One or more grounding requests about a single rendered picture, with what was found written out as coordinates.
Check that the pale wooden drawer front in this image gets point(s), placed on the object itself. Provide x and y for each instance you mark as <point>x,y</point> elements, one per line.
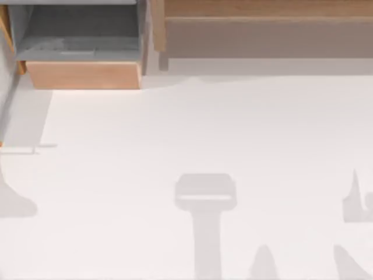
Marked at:
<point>83,74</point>

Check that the wooden open shelf unit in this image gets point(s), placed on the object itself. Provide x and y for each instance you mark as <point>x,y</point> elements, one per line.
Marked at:
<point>262,29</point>

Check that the wooden cupboard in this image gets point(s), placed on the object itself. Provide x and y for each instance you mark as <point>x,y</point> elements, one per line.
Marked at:
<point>6,35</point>

